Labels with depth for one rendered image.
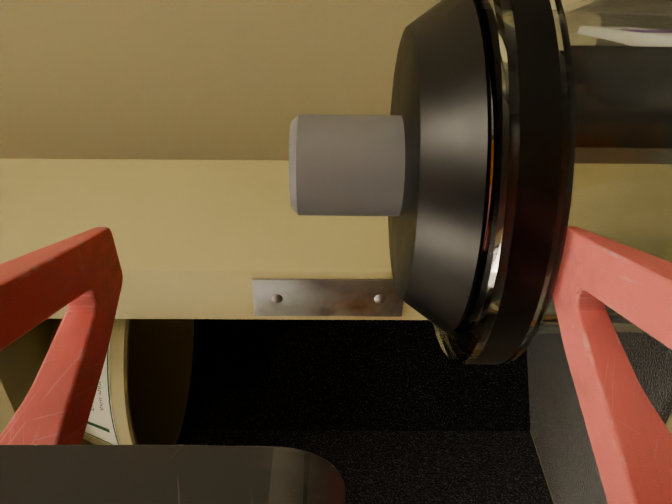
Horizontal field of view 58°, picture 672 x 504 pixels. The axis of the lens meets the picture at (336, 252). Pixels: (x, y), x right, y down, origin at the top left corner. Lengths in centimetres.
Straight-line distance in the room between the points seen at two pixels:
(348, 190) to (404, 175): 1
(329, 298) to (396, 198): 13
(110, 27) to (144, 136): 12
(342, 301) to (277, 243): 4
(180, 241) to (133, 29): 43
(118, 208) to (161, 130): 41
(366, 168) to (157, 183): 21
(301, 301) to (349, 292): 2
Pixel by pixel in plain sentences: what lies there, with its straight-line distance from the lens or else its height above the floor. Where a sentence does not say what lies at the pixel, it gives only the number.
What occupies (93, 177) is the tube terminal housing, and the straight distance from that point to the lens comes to 37.
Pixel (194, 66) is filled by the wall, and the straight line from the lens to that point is 70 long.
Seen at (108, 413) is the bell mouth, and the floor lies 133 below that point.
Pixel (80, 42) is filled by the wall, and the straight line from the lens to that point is 73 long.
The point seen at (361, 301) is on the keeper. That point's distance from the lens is 28.
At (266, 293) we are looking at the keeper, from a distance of 28.
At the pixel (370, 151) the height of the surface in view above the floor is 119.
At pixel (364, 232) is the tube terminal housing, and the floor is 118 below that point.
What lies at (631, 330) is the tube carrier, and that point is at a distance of 17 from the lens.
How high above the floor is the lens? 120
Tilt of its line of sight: 1 degrees down
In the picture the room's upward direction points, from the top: 90 degrees counter-clockwise
